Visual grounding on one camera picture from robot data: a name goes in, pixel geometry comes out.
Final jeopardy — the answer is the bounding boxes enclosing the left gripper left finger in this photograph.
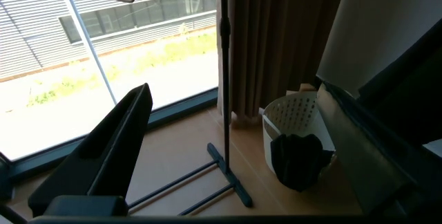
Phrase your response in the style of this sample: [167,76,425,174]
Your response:
[27,82,153,217]

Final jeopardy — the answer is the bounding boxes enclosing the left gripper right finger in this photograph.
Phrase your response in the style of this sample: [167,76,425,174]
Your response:
[316,81,442,217]

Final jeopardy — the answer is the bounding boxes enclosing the black knit garment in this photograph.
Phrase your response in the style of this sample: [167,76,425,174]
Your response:
[270,133,335,193]

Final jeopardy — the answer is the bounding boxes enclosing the white laundry basket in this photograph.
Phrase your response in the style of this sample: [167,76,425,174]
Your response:
[261,91,336,176]

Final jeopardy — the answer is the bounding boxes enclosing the black clothes rack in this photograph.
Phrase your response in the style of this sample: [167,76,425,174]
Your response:
[127,0,253,217]

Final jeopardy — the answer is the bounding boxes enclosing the window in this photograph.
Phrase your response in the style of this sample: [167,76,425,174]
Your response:
[0,0,220,200]

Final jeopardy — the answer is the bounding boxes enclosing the brown curtain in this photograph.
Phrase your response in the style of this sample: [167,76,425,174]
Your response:
[216,0,349,128]

